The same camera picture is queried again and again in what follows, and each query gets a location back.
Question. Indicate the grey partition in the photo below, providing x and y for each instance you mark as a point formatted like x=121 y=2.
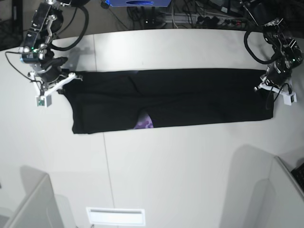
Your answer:
x=41 y=207
x=280 y=201

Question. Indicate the blue box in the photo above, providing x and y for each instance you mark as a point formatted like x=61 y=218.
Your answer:
x=135 y=3

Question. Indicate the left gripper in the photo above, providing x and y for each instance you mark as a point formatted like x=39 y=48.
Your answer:
x=277 y=75

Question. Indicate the grey right partition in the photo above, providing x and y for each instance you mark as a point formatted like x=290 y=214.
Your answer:
x=280 y=201

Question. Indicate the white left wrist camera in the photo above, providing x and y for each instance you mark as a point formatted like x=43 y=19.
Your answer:
x=289 y=96

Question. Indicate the black T-shirt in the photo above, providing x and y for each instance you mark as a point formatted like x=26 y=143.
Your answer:
x=115 y=101

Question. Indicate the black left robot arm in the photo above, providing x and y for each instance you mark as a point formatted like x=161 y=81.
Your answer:
x=276 y=20

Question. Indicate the white slotted tray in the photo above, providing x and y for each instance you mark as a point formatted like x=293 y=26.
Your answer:
x=116 y=217

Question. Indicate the black keyboard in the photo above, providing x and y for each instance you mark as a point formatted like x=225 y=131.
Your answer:
x=298 y=174

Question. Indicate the grey left partition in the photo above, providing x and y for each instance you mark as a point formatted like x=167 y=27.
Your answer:
x=41 y=207

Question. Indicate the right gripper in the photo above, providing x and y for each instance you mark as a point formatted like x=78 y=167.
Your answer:
x=50 y=77

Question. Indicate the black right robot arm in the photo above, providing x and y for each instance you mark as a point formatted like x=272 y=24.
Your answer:
x=37 y=49

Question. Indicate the white power strip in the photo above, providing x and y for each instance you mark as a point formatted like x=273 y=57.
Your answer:
x=193 y=20

